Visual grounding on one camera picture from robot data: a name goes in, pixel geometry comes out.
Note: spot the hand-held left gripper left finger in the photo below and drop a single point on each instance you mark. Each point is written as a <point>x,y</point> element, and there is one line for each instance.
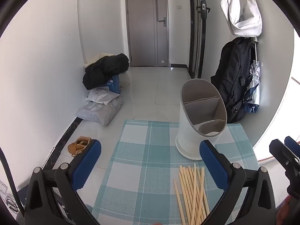
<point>86,164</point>

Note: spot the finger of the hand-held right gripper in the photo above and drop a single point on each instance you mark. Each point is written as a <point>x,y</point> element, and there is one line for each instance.
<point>284,159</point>
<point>291,142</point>

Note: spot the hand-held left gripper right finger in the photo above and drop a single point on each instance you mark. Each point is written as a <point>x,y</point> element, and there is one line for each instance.
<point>213,166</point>

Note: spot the bunch of wooden chopsticks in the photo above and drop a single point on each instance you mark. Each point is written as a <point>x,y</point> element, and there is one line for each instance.
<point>192,192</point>

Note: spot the white grey utensil holder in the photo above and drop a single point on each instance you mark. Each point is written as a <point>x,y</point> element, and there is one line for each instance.
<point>187,131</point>

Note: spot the white shoulder bag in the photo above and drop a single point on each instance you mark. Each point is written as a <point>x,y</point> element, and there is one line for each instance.
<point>243,11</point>

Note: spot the person's right hand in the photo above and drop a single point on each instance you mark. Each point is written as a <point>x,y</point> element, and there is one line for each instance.
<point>283,212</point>

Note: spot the tan suede shoe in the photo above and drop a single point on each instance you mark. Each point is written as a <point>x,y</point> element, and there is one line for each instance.
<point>78,146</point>

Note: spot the grey plastic parcel bag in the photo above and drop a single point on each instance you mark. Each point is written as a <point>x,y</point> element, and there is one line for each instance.
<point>103,113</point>

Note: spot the teal plaid placemat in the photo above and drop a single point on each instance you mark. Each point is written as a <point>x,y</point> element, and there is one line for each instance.
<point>140,168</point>

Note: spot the silver folded umbrella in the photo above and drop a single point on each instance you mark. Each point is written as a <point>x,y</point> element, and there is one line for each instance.
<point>254,86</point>

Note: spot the white plastic parcel bag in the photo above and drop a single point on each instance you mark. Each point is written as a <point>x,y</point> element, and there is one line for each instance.
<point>102,96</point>

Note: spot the blue cardboard box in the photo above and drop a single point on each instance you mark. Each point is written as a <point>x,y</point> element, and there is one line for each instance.
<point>113,85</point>

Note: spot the black backpack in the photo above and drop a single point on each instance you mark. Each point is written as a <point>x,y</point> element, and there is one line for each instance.
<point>234,75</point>

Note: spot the beige cloth bag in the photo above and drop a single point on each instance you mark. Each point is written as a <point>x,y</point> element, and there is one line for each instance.
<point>125,79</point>

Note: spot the black jacket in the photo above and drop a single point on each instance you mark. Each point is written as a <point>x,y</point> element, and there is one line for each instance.
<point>105,70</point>

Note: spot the cream cloth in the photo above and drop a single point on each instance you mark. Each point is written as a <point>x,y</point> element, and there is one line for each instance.
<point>96,59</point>

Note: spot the black framed sliding door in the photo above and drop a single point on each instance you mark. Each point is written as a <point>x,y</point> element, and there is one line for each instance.
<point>201,39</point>

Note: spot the grey entrance door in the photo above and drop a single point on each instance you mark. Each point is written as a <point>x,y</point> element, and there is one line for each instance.
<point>143,28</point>

